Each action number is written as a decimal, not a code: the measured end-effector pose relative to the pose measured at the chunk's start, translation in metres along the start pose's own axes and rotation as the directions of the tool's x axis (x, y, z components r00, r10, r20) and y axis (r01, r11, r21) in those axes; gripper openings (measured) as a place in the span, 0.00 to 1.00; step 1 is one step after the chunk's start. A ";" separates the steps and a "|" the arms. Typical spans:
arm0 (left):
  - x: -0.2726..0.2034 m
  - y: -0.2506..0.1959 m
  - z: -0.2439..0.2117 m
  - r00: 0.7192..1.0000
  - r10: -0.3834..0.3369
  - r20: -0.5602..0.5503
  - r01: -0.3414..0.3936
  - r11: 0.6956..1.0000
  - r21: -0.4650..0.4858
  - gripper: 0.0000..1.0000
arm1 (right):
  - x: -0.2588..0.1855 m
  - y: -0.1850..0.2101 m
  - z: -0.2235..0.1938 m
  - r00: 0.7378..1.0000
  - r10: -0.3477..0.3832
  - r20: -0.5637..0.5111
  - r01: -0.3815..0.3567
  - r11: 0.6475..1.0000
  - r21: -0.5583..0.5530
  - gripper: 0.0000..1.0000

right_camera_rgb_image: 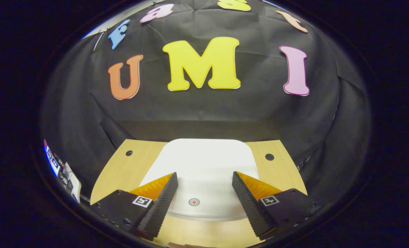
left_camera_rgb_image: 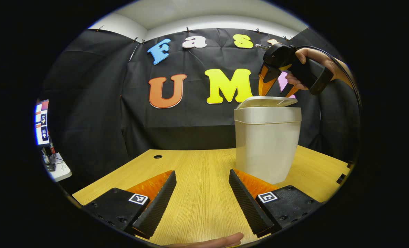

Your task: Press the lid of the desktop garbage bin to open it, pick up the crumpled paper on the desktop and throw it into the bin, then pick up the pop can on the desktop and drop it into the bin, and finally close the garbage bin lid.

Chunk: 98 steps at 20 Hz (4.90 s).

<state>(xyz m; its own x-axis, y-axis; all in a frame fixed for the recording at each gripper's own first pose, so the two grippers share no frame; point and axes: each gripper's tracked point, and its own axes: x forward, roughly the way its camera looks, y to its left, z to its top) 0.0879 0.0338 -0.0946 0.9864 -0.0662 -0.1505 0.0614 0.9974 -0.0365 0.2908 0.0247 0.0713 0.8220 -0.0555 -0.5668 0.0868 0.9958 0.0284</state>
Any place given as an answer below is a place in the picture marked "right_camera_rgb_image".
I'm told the computer monitor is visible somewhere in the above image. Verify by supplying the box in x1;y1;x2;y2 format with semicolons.
43;139;61;178

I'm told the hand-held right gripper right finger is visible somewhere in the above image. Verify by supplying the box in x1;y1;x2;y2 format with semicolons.
231;171;324;241

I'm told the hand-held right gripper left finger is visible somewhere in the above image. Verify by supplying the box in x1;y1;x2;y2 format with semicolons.
88;172;179;241

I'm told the white desktop garbage bin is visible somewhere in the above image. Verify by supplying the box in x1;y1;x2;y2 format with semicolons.
139;138;260;222

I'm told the wooden desktop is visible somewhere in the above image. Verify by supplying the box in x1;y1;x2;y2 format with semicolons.
90;139;308;248

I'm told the white side table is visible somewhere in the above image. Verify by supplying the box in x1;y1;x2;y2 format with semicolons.
62;162;82;204

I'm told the black backdrop cloth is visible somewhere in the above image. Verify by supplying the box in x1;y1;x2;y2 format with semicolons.
39;0;374;207

